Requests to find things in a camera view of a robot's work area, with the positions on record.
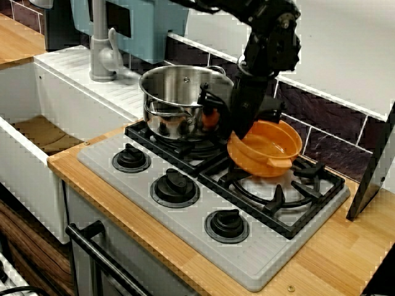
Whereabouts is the gray stove top plate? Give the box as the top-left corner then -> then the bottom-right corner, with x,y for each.
76,123 -> 352,292

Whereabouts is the black cable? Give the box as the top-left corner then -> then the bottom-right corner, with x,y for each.
0,285 -> 41,296

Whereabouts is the gray oven door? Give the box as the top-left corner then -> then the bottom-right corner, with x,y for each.
64,184 -> 198,296

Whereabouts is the white sink basin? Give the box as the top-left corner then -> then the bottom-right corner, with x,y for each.
0,44 -> 146,244

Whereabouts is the stainless steel pot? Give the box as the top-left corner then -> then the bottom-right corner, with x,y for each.
138,64 -> 235,143

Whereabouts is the black burner grate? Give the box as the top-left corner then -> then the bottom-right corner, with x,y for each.
197,155 -> 346,241
124,119 -> 231,177

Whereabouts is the silver metal frame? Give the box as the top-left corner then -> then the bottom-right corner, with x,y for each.
0,252 -> 31,296

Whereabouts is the black stove knob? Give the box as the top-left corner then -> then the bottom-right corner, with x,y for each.
149,168 -> 198,209
111,143 -> 152,173
204,208 -> 250,244

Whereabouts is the orange plastic pot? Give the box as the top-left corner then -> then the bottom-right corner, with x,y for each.
227,119 -> 303,178

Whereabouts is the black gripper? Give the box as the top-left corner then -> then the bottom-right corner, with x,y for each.
199,57 -> 288,139

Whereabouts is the black oven door handle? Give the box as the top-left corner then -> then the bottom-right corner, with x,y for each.
65,220 -> 155,296

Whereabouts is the teal toy microwave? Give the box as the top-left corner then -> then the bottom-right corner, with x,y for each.
70,0 -> 191,64

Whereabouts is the gray toy faucet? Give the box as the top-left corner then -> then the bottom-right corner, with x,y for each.
89,0 -> 124,83

